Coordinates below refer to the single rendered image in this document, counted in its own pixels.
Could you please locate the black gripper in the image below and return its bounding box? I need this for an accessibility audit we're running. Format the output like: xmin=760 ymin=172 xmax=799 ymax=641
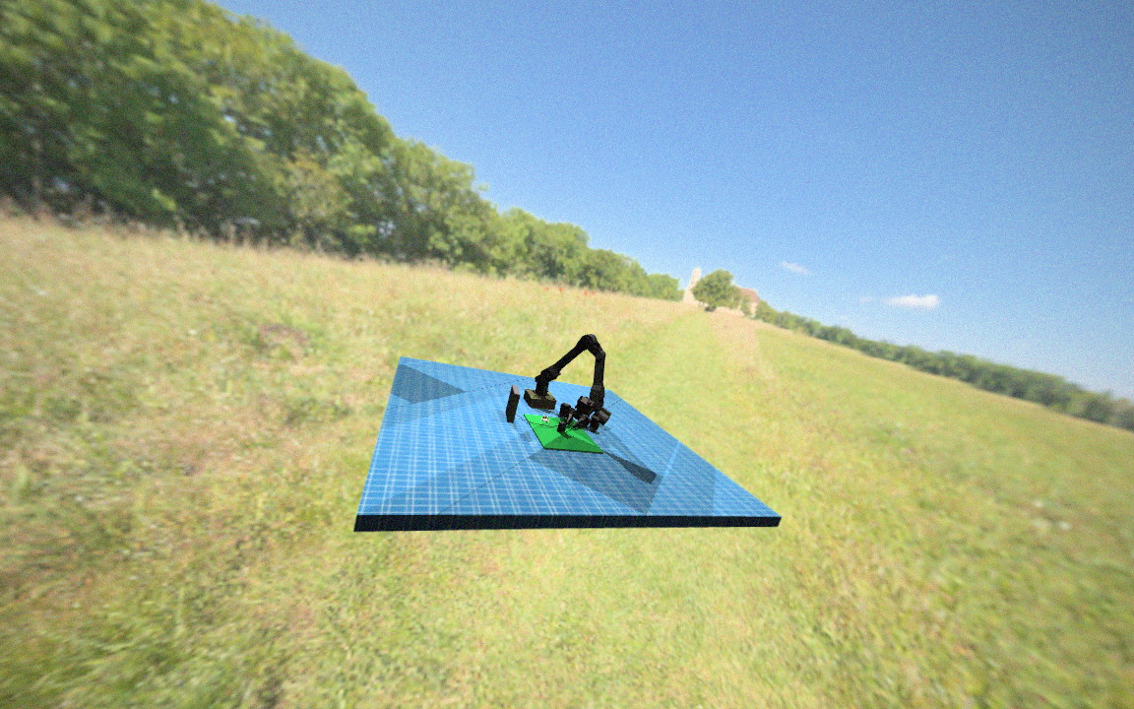
xmin=559 ymin=403 xmax=600 ymax=431

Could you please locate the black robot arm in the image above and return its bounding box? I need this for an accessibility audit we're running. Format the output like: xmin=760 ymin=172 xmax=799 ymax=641
xmin=533 ymin=334 xmax=611 ymax=425

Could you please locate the green circuit board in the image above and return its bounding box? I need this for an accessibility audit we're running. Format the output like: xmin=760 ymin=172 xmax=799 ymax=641
xmin=524 ymin=414 xmax=603 ymax=454

